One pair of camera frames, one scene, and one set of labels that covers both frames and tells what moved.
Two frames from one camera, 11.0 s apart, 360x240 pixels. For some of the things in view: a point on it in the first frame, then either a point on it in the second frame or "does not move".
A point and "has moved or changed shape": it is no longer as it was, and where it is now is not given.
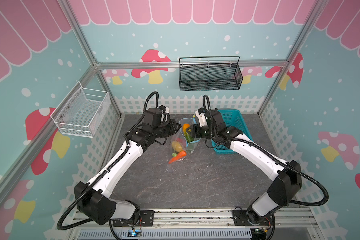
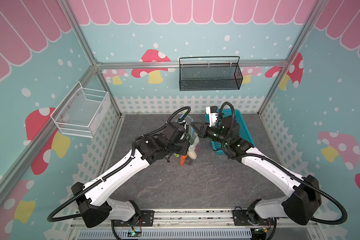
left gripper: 172,124 → 185,146
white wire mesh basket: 81,113 does not move
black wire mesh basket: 210,73 does not move
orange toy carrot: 179,156 has moved or changed shape
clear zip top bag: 183,144 has moved or changed shape
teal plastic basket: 232,118 does not move
